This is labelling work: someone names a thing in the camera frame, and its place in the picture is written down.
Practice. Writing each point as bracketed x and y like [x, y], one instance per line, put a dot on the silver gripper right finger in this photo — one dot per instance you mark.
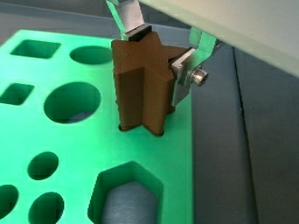
[186, 65]

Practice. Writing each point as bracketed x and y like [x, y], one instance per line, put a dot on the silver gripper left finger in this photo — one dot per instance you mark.
[130, 21]

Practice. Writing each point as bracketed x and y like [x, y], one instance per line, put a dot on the brown star prism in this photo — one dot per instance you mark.
[143, 82]

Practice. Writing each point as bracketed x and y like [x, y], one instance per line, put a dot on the green shape sorter block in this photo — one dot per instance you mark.
[65, 154]

